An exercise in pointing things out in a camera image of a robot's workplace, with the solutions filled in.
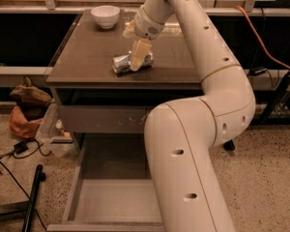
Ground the silver redbull can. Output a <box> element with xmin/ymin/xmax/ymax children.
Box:
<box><xmin>112</xmin><ymin>51</ymin><xmax>154</xmax><ymax>74</ymax></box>

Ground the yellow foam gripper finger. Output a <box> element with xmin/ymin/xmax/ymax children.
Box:
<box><xmin>130</xmin><ymin>39</ymin><xmax>152</xmax><ymax>72</ymax></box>
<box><xmin>123</xmin><ymin>20</ymin><xmax>135</xmax><ymax>38</ymax></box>

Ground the black table frame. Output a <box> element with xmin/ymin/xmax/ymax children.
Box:
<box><xmin>222</xmin><ymin>58</ymin><xmax>290</xmax><ymax>152</ymax></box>

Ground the clear plastic bin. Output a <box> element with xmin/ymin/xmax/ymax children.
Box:
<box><xmin>35</xmin><ymin>103</ymin><xmax>77</xmax><ymax>157</ymax></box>

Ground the white ceramic bowl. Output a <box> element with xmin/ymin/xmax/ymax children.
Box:
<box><xmin>91</xmin><ymin>5</ymin><xmax>120</xmax><ymax>29</ymax></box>

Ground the grey drawer cabinet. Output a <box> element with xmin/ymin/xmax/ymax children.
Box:
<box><xmin>46</xmin><ymin>9</ymin><xmax>202</xmax><ymax>149</ymax></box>

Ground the black floor cable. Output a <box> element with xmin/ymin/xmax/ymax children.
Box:
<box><xmin>0</xmin><ymin>138</ymin><xmax>52</xmax><ymax>232</ymax></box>

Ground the black power adapter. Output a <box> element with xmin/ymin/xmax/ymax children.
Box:
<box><xmin>14</xmin><ymin>141</ymin><xmax>28</xmax><ymax>154</ymax></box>

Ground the open grey middle drawer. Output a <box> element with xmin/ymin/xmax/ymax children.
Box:
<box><xmin>47</xmin><ymin>133</ymin><xmax>164</xmax><ymax>232</ymax></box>

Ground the black adapter on rail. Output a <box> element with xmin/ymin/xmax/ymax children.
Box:
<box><xmin>248</xmin><ymin>67</ymin><xmax>267</xmax><ymax>76</ymax></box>

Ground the orange cable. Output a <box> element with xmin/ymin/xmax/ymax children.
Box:
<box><xmin>234</xmin><ymin>5</ymin><xmax>290</xmax><ymax>71</ymax></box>

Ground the orange cloth bag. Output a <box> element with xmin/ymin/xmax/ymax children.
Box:
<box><xmin>9</xmin><ymin>105</ymin><xmax>43</xmax><ymax>139</ymax></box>

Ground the black metal stand leg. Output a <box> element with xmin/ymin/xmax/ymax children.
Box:
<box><xmin>0</xmin><ymin>163</ymin><xmax>46</xmax><ymax>232</ymax></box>

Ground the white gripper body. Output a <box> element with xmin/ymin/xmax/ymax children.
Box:
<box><xmin>134</xmin><ymin>13</ymin><xmax>161</xmax><ymax>40</ymax></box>

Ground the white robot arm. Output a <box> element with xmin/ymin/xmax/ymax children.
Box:
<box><xmin>127</xmin><ymin>0</ymin><xmax>255</xmax><ymax>232</ymax></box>

